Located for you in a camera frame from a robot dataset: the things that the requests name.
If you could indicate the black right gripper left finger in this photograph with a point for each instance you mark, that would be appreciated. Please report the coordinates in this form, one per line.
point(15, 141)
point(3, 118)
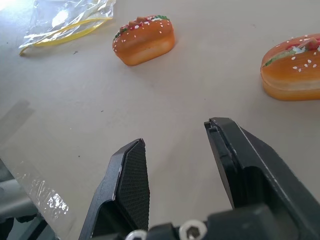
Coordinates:
point(133, 180)

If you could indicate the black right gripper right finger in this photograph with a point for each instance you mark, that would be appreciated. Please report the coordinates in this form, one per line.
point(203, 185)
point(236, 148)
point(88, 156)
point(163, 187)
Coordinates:
point(265, 172)

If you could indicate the clear yellow-zip plastic bag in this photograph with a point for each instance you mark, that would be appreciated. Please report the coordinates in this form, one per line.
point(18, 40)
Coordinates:
point(62, 20)

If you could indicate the clear adhesive tape strip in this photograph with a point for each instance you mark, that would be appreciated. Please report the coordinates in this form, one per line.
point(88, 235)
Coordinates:
point(50, 197)

